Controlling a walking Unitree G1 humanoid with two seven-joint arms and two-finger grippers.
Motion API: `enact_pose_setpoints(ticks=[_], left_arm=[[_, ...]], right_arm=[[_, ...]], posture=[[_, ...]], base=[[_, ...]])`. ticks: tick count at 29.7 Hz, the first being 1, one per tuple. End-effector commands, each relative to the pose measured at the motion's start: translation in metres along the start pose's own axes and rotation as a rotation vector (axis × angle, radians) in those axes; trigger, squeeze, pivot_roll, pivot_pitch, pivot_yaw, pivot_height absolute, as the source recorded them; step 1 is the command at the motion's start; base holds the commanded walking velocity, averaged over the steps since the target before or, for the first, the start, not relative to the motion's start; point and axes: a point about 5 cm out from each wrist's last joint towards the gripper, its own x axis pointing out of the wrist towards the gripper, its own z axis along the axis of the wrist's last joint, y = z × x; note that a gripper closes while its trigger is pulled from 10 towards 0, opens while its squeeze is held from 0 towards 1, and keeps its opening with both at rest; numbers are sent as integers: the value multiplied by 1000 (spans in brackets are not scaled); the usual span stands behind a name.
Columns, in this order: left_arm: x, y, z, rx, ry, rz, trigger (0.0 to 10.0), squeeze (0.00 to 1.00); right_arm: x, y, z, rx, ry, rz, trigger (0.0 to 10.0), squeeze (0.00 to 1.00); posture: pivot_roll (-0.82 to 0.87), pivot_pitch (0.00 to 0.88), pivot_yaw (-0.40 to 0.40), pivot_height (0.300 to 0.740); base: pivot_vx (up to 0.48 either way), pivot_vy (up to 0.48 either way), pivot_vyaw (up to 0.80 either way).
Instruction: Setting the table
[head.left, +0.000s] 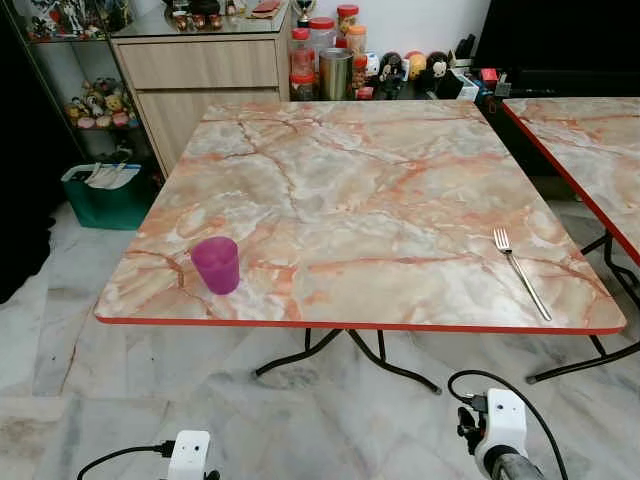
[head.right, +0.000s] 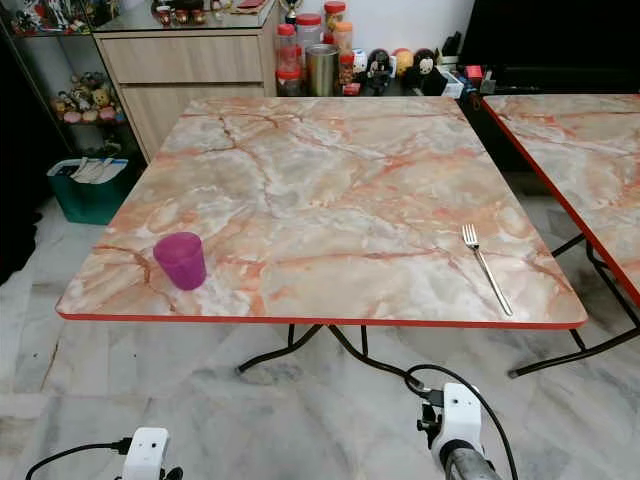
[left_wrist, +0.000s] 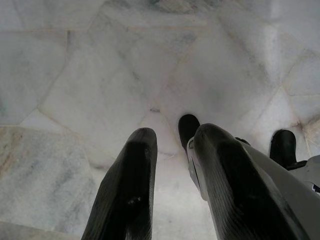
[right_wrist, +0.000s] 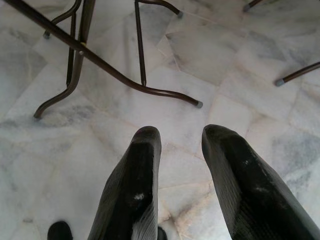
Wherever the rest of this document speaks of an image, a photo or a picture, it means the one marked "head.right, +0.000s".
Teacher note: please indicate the green plastic bin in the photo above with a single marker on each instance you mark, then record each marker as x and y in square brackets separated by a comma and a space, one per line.
[90, 202]

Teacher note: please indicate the black flat television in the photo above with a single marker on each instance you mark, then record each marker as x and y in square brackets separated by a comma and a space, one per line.
[550, 30]

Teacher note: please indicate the black plush toy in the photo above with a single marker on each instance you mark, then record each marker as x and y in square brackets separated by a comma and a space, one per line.
[380, 65]

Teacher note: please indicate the yellow round toy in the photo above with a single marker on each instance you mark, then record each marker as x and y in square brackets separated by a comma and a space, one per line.
[402, 60]

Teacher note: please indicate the light wooden drawer cabinet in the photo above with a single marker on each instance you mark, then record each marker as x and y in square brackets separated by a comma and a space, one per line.
[190, 60]

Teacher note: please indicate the dark ornament set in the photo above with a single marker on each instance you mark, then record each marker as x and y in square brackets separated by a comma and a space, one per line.
[185, 12]

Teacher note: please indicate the purple plastic cup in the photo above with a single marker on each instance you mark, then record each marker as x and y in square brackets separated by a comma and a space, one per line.
[180, 262]

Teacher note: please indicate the glass display shelf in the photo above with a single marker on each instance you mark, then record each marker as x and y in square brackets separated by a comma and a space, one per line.
[60, 60]

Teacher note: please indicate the small white box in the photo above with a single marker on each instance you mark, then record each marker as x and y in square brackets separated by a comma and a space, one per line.
[452, 85]

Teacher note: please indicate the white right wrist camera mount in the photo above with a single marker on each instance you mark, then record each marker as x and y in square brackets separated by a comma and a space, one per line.
[460, 415]

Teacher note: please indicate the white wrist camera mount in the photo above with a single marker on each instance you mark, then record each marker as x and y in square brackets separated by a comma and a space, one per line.
[146, 455]
[460, 415]

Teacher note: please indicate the steel cylindrical canister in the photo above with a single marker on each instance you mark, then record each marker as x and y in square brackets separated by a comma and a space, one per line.
[322, 70]

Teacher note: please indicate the silver metal fork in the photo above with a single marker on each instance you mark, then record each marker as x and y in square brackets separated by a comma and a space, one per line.
[488, 270]

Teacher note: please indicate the white papers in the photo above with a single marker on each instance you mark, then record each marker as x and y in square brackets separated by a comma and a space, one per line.
[95, 170]

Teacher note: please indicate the red flat box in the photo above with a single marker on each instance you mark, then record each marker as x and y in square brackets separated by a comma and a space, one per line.
[250, 5]

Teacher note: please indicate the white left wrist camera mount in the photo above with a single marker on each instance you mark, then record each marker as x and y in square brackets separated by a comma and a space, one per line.
[146, 455]

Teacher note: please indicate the brown black monkey toy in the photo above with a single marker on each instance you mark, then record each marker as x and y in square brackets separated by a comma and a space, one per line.
[425, 65]

